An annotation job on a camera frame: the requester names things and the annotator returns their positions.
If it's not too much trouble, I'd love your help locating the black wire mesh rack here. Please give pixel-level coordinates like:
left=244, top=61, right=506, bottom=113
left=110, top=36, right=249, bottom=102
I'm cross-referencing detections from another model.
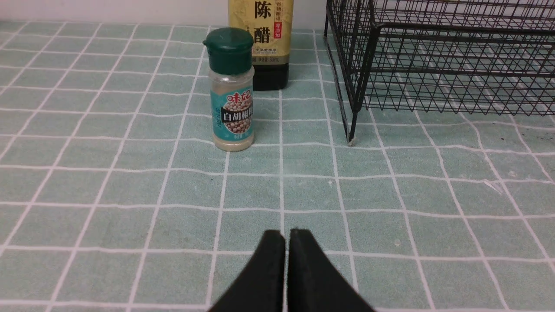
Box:
left=323, top=0, right=555, bottom=142

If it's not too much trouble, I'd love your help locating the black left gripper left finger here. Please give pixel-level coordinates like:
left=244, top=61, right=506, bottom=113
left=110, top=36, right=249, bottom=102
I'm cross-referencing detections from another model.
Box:
left=210, top=230, right=286, bottom=312

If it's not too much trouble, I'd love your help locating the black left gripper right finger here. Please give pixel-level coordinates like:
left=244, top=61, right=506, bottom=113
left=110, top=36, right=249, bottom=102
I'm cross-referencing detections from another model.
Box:
left=287, top=228, right=373, bottom=312

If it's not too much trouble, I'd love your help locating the white pepper bottle green cap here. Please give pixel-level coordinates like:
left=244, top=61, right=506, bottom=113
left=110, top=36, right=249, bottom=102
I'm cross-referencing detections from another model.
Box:
left=203, top=27, right=255, bottom=152

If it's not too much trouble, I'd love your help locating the dark vinegar bottle yellow label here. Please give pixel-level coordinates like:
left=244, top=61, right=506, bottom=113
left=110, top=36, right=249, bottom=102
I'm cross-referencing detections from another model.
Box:
left=228, top=0, right=294, bottom=91

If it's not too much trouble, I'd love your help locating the green checkered tablecloth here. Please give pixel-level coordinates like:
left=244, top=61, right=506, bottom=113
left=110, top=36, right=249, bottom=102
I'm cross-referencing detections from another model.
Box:
left=0, top=21, right=554, bottom=312

